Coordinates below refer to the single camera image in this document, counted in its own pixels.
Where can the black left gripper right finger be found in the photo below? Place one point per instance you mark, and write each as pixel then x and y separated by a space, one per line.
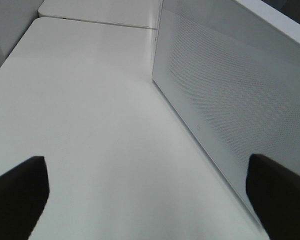
pixel 274 193

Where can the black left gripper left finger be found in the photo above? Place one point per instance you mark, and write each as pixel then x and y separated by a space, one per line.
pixel 24 192

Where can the white microwave door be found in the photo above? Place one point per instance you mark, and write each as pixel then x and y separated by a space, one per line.
pixel 231 70

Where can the white microwave oven body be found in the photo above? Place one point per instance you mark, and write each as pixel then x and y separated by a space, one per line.
pixel 290 17

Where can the white adjacent table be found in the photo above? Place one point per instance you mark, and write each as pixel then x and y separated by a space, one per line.
pixel 130 13

